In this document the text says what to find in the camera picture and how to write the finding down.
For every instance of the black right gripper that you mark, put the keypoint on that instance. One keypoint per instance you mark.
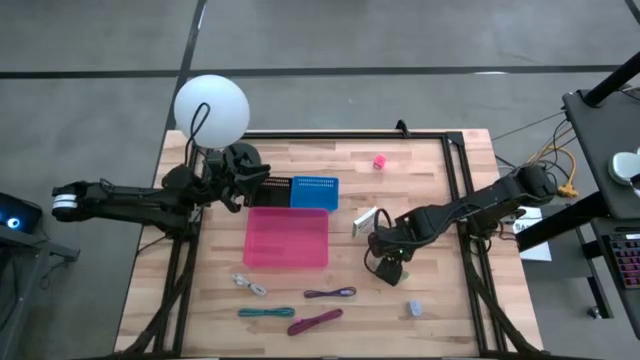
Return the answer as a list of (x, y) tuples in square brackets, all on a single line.
[(392, 240)]

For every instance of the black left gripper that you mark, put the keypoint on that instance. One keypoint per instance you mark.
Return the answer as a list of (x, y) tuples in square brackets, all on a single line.
[(237, 165)]

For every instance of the white rectangular card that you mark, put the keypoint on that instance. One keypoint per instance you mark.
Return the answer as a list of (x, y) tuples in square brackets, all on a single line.
[(364, 222)]

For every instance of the small pink cube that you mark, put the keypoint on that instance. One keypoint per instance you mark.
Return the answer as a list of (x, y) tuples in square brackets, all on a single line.
[(379, 162)]

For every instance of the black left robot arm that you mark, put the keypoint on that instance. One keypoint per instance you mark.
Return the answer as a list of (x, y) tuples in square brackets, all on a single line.
[(125, 197)]

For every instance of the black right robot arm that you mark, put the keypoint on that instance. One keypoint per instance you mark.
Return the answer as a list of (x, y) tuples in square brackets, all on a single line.
[(480, 200)]

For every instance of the pink translucent plastic bin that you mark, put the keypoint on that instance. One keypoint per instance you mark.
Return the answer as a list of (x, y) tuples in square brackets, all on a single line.
[(286, 237)]

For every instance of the blue plastic basket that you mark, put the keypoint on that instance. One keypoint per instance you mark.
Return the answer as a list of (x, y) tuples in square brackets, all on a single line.
[(315, 194)]

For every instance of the white globe table lamp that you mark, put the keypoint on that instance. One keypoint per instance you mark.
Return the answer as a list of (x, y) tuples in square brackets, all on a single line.
[(211, 111)]

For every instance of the black clamp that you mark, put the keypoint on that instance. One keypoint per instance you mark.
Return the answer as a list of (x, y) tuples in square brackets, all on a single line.
[(401, 127)]

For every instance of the white paper sheet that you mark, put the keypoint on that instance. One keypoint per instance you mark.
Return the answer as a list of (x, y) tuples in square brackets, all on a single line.
[(537, 250)]

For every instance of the computer with blue light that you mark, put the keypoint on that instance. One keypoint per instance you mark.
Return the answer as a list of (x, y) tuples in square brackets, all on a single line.
[(17, 215)]

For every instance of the grey metal stand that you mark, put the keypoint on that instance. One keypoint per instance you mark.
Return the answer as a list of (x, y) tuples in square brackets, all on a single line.
[(25, 260)]

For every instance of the backlit keyboard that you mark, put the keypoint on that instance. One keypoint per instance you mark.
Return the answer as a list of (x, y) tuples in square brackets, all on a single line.
[(627, 260)]

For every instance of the black side desk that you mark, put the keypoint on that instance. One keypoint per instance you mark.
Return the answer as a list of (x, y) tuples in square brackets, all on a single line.
[(600, 130)]

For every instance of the white round device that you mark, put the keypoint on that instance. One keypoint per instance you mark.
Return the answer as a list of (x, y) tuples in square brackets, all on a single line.
[(625, 167)]

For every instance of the black aluminium table frame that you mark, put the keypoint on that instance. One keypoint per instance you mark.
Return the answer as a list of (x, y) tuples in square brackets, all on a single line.
[(350, 135)]

